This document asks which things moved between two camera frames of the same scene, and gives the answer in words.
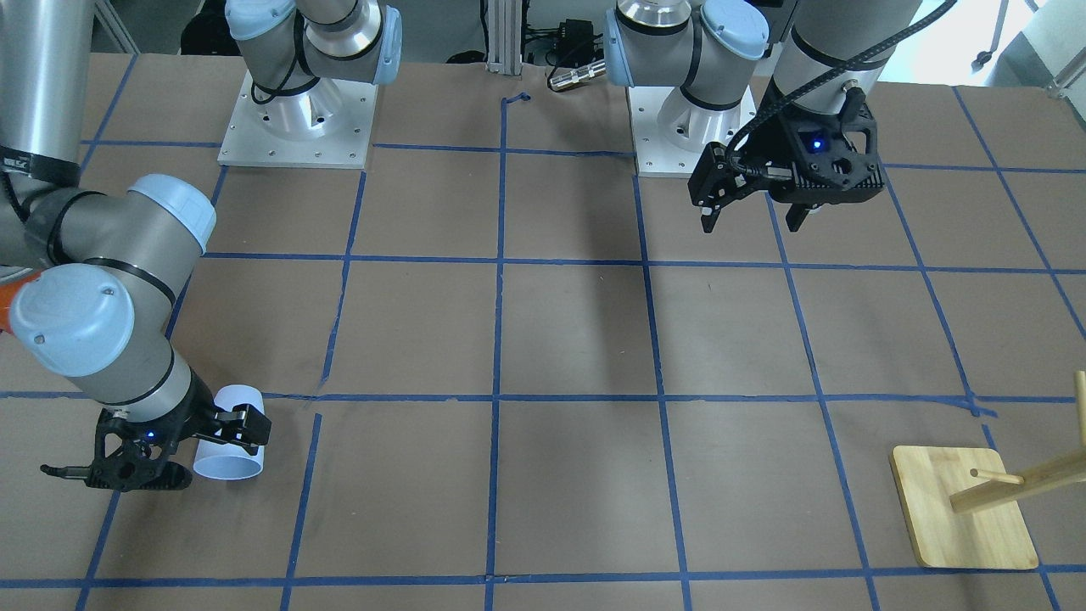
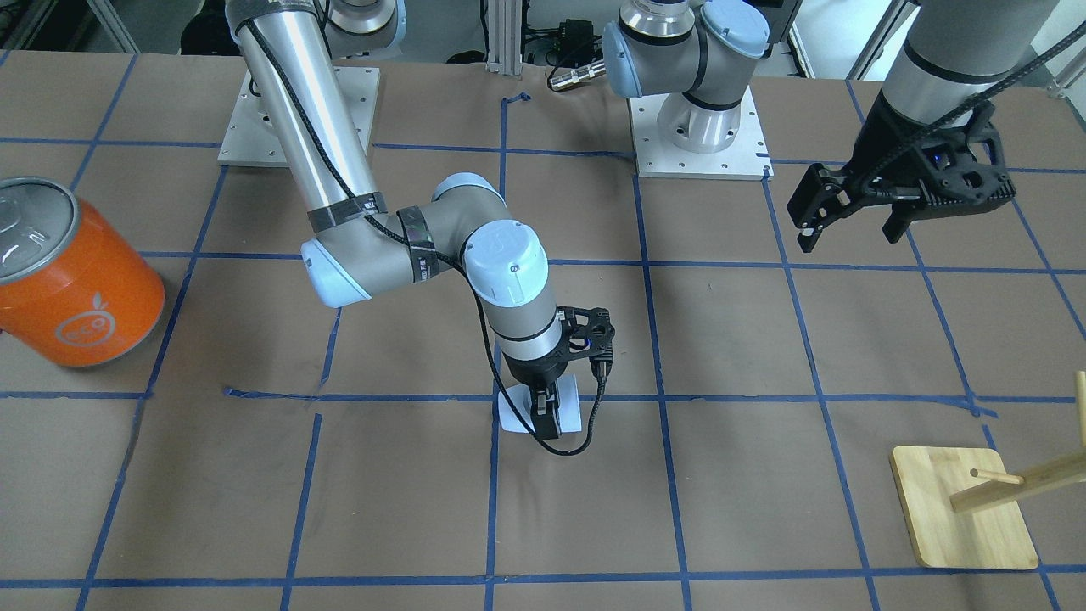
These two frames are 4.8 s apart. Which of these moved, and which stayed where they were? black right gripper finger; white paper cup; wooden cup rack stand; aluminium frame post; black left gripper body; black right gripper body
Moved: black left gripper body; white paper cup; black right gripper body; black right gripper finger
Stayed: aluminium frame post; wooden cup rack stand
